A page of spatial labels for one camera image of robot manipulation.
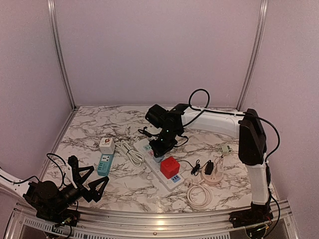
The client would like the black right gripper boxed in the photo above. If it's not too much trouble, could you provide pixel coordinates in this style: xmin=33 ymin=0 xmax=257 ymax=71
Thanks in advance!
xmin=149 ymin=128 xmax=179 ymax=158

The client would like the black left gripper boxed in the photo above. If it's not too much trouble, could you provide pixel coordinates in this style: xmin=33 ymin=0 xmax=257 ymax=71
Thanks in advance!
xmin=52 ymin=167 xmax=109 ymax=216

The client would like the white multicolour power strip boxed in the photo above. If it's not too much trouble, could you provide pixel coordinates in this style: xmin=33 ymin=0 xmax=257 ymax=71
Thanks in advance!
xmin=133 ymin=138 xmax=186 ymax=192

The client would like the light blue plug adapter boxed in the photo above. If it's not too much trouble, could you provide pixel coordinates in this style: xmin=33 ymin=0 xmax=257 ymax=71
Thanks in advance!
xmin=153 ymin=156 xmax=164 ymax=163

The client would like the red cube socket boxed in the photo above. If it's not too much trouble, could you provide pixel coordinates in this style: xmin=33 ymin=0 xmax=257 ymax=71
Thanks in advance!
xmin=160 ymin=156 xmax=180 ymax=179

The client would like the white power strip cable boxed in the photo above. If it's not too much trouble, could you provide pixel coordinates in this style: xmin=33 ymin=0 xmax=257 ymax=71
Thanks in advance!
xmin=115 ymin=139 xmax=146 ymax=167

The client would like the black power adapter with cable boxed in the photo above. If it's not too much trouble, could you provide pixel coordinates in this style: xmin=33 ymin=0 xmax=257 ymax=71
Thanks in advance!
xmin=178 ymin=159 xmax=214 ymax=176

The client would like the pink cable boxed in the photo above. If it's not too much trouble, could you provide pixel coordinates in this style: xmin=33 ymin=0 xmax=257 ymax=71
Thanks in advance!
xmin=183 ymin=178 xmax=213 ymax=207

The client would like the small white charger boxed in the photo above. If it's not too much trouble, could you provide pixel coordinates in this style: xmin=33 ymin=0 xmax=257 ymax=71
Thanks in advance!
xmin=215 ymin=163 xmax=224 ymax=177

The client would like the pink round power socket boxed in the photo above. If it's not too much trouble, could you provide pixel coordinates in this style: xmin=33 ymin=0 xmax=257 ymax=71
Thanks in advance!
xmin=200 ymin=170 xmax=224 ymax=186

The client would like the teal power strip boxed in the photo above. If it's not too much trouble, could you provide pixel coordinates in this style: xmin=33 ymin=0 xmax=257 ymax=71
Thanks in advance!
xmin=97 ymin=154 xmax=114 ymax=176

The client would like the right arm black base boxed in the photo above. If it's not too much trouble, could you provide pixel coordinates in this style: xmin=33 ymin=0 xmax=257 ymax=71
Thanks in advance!
xmin=229 ymin=202 xmax=274 ymax=228

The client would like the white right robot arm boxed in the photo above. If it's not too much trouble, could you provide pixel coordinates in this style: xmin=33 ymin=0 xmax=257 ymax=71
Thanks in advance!
xmin=145 ymin=104 xmax=271 ymax=223

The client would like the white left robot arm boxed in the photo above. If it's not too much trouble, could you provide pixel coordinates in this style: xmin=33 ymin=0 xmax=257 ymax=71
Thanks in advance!
xmin=0 ymin=153 xmax=109 ymax=224

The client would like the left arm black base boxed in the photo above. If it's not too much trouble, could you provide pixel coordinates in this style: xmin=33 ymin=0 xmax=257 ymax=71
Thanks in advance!
xmin=36 ymin=209 xmax=80 ymax=227

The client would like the green white plug adapter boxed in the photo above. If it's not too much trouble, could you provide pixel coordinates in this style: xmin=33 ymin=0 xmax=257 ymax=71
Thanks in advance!
xmin=221 ymin=145 xmax=233 ymax=155

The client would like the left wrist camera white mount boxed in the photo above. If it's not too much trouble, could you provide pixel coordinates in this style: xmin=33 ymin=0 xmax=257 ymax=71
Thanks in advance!
xmin=62 ymin=163 xmax=77 ymax=189

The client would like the white strip cable plug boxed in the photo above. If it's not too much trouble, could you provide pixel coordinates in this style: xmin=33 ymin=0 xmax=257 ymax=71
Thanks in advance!
xmin=124 ymin=126 xmax=140 ymax=142

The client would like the aluminium front rail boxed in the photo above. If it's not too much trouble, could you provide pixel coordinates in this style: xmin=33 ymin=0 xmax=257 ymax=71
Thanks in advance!
xmin=4 ymin=200 xmax=299 ymax=239

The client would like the right aluminium frame post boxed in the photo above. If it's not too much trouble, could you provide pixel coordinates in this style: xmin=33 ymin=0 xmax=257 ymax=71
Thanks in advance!
xmin=236 ymin=0 xmax=269 ymax=111

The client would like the aluminium frame post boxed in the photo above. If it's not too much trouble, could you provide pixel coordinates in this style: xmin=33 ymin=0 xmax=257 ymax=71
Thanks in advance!
xmin=47 ymin=0 xmax=77 ymax=111
xmin=236 ymin=0 xmax=269 ymax=111

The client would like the left aluminium frame post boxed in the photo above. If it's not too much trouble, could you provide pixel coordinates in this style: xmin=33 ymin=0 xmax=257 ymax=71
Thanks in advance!
xmin=47 ymin=0 xmax=77 ymax=111

